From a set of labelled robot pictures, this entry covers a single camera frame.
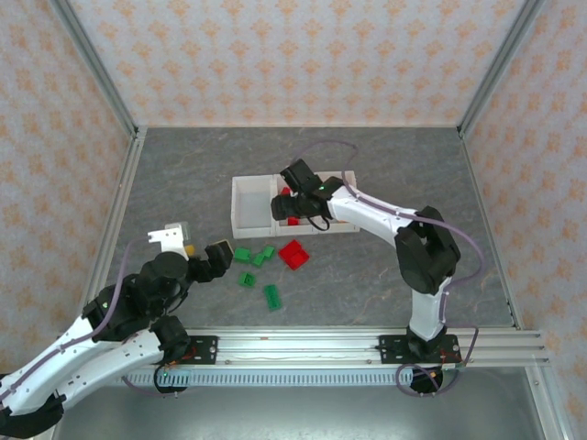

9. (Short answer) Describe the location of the white bin for yellow legos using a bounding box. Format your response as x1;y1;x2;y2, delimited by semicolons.
313;170;360;236

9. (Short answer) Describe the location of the long green lego brick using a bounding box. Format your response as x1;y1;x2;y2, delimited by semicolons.
262;284;283;313
250;245;276;268

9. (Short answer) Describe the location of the big red lego brick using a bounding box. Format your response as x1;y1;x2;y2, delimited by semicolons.
278;239;311;271

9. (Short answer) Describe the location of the grey metal sheet panel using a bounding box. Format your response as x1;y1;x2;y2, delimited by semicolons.
50;366;565;440

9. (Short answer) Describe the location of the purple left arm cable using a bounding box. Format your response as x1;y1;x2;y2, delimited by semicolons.
0;237;184;401

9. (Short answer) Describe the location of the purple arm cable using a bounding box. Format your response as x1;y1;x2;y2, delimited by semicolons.
293;140;485;399
0;237;184;401

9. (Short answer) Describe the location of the aluminium side rail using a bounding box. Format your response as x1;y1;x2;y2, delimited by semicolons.
458;127;525;331
71;127;149;332

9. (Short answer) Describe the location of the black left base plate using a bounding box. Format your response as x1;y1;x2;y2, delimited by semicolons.
183;335;219;366

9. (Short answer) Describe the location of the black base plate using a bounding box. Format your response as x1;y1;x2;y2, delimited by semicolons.
183;335;219;366
378;334;460;366

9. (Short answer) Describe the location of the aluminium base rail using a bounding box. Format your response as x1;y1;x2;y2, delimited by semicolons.
49;325;551;369

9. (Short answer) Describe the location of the grey slotted cable duct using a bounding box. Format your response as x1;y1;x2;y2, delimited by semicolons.
123;368;444;389

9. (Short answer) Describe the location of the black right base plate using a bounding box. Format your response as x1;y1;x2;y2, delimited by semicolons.
378;334;460;366

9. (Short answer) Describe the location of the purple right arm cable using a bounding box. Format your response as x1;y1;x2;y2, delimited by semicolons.
293;140;485;399

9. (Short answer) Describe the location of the aluminium frame post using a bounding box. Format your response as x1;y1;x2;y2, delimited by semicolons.
48;0;141;138
457;0;549;138

